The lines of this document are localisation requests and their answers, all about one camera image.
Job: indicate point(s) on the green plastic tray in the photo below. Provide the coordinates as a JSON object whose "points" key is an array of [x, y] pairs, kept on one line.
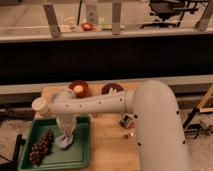
{"points": [[76, 156]]}

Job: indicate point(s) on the blue sponge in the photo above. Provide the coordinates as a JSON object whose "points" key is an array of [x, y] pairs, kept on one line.
{"points": [[54, 96]]}

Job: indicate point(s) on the orange handled peeler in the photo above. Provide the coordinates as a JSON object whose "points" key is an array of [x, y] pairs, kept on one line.
{"points": [[126, 122]]}

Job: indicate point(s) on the light blue towel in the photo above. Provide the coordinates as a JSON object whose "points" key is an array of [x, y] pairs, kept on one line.
{"points": [[64, 141]]}

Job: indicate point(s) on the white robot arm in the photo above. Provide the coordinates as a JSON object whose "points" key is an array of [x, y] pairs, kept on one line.
{"points": [[159, 129]]}

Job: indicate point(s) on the black office chair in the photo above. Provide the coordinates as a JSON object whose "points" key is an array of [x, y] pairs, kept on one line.
{"points": [[165, 9]]}

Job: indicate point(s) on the white lidded cup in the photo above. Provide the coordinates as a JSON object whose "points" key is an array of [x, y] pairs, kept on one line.
{"points": [[40, 106]]}

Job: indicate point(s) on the orange bowl with egg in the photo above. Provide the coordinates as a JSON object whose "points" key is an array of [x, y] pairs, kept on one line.
{"points": [[80, 88]]}

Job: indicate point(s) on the metal spoon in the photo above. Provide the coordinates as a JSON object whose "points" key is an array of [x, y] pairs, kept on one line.
{"points": [[129, 134]]}

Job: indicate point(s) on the pale food in bowl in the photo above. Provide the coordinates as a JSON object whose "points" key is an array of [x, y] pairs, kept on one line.
{"points": [[112, 90]]}

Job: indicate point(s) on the black stand at left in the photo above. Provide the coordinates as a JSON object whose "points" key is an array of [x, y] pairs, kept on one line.
{"points": [[12, 165]]}

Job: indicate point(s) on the orange object on shelf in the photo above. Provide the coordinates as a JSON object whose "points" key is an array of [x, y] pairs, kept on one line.
{"points": [[87, 26]]}

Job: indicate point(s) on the bunch of dark grapes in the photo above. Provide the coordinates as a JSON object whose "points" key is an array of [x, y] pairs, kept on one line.
{"points": [[42, 148]]}

